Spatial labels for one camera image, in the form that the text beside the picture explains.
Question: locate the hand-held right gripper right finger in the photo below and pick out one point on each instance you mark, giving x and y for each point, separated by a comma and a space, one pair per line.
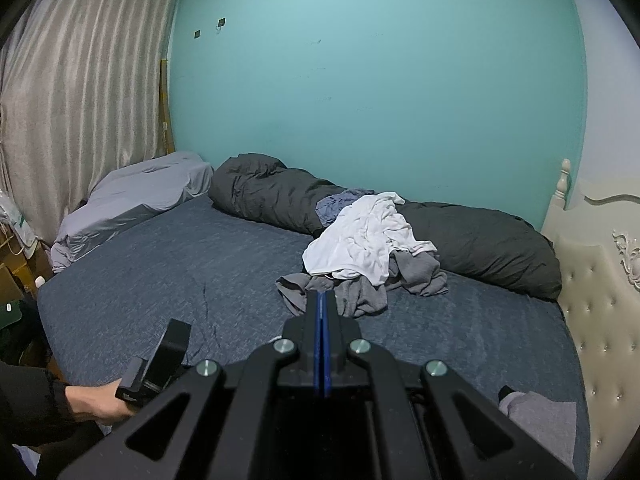
326, 355

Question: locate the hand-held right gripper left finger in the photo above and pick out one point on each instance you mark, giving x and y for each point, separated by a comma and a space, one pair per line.
312, 340

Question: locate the person's left forearm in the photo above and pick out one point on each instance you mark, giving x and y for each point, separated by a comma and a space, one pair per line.
30, 410

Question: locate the person's left hand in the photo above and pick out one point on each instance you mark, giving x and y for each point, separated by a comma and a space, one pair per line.
95, 402

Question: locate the large grey garment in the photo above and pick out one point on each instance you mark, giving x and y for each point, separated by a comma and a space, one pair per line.
360, 300

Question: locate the white garment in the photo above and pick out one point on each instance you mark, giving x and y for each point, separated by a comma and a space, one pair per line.
360, 240

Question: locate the small grey garment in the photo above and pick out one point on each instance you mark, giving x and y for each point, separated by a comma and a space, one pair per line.
420, 275

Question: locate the blue-grey garment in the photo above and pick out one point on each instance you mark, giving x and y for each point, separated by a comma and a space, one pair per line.
330, 207

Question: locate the white bottle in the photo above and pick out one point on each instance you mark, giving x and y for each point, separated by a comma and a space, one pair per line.
40, 282

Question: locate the dark green bag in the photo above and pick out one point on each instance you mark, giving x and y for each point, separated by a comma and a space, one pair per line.
20, 330

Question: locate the dark grey duvet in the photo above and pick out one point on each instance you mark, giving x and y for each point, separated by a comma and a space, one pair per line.
260, 195

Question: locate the light grey bedding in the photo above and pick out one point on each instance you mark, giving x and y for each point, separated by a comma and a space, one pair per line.
140, 185

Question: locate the wooden nightstand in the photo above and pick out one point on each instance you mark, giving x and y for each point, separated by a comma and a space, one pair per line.
15, 270

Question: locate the black folded cloth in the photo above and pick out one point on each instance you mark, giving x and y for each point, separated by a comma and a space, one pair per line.
506, 392

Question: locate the white plastic bag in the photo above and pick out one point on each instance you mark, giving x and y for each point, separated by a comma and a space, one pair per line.
17, 220

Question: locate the wooden board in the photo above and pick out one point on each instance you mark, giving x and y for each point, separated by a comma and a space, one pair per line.
165, 110

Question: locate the cream tufted headboard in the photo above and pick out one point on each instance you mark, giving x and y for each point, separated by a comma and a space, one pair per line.
595, 285

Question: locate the beige striped curtain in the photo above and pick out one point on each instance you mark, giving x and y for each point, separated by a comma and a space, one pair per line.
90, 60

